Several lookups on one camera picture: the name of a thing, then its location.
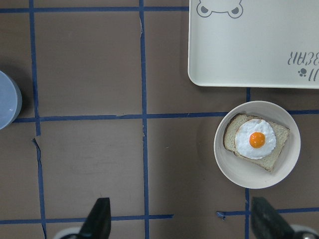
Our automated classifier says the blue bowl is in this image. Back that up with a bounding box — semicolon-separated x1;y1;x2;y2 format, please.
0;71;22;129

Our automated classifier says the cream bear tray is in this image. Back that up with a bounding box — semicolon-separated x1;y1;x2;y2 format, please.
188;0;319;89

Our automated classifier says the cream round plate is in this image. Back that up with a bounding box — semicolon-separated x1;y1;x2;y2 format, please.
213;101;301;189

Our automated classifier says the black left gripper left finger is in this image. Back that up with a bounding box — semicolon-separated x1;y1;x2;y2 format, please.
78;198;111;239

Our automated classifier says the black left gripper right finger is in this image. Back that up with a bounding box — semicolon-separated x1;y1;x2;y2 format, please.
251;197;295;239

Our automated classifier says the fried egg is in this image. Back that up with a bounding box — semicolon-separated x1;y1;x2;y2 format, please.
234;119;277;160

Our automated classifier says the bread slice under egg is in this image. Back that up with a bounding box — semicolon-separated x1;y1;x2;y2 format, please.
223;114;290;172

